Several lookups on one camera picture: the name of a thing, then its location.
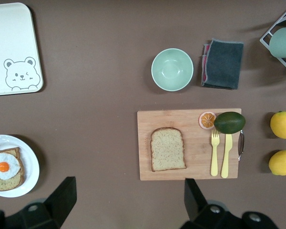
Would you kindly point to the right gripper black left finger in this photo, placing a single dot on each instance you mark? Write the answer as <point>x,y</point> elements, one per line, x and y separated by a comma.
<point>64,198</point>

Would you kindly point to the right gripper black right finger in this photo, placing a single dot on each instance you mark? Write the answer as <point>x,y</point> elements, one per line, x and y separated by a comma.
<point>195,202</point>

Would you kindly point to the white round plate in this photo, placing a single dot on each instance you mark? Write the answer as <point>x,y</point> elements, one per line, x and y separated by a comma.
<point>31,167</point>

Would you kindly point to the bamboo cutting board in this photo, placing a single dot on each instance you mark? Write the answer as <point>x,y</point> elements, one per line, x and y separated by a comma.
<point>195,164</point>

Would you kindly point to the yellow plastic fork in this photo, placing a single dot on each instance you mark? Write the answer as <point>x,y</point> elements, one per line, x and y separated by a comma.
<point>214,157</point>

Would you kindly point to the yellow plastic knife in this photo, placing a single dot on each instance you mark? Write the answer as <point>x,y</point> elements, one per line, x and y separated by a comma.
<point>226,157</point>

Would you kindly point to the toy fried egg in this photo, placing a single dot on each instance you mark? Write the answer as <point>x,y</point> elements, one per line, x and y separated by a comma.
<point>3,167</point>

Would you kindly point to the toy orange slice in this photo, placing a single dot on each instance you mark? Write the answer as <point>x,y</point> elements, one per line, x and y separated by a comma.
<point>207,120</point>

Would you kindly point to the toy green avocado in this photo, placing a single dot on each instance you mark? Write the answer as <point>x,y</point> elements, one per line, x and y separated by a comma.
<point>230,122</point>

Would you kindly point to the yellow toy lemon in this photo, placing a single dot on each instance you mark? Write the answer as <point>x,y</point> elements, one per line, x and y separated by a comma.
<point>283,124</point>
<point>282,163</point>

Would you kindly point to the mint green bowl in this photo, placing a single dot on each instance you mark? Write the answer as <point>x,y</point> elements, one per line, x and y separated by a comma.
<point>172,69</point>

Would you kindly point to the grey pink folded cloth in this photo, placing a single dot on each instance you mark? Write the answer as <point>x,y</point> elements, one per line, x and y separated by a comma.
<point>222,64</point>

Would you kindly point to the cream bear print tray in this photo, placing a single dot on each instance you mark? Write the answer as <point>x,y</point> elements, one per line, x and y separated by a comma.
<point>14,35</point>

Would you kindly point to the pale green cup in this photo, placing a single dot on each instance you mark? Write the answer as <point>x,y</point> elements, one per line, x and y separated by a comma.
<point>284,43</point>

